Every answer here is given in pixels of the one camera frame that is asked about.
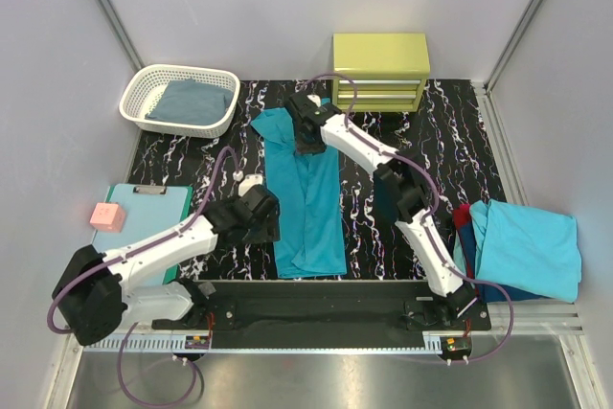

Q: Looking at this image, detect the teal t shirt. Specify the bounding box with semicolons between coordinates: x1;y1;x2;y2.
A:
251;108;347;279

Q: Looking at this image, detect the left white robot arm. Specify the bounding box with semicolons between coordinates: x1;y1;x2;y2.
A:
48;184;281;346

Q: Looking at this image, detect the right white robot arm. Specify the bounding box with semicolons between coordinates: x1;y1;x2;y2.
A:
284;92;477;329

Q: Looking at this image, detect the green cutting mat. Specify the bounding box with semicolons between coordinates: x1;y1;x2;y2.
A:
107;183;193;285

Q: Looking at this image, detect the yellow-green drawer cabinet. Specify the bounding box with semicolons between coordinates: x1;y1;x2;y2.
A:
332;33;430;112

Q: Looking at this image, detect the folded grey-blue t shirt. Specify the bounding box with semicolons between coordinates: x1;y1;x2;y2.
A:
146;79;234;125

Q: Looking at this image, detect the white plastic laundry basket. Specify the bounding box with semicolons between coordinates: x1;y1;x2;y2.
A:
119;64;240;139

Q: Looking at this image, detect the pink cube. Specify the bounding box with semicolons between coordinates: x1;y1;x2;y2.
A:
90;202;125;233

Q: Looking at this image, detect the red t shirt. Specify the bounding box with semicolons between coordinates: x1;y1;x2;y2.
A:
452;204;472;231

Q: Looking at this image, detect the dark blue t shirt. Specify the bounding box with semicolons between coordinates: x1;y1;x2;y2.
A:
457;224;540;304

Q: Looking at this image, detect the light blue t shirt pile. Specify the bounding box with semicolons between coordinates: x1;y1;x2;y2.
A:
453;199;581;303

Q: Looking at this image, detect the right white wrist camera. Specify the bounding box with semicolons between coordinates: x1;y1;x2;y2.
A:
307;95;322;106

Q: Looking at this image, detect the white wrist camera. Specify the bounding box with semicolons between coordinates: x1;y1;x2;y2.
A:
307;95;322;106
233;170;263;196

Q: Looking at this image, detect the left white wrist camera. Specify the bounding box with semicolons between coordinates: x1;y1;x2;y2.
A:
233;170;263;196

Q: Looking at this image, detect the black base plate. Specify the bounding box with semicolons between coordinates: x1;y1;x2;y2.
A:
152;281;491;352

